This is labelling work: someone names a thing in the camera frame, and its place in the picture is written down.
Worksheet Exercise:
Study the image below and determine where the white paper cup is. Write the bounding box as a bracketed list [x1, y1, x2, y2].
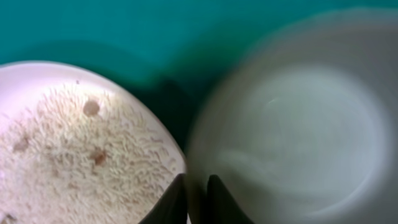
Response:
[215, 65, 391, 223]

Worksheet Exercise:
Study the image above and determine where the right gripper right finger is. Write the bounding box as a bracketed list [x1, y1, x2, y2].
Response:
[206, 175, 254, 224]

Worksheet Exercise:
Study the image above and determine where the large white dirty plate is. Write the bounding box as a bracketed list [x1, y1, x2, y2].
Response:
[1, 62, 186, 223]

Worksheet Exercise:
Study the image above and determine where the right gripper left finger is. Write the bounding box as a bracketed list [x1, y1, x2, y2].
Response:
[139, 174, 188, 224]

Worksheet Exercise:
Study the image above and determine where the teal serving tray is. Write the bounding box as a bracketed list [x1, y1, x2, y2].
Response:
[0, 0, 398, 150]

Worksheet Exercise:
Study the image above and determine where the grey metal bowl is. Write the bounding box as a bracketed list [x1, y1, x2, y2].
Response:
[187, 8, 397, 223]

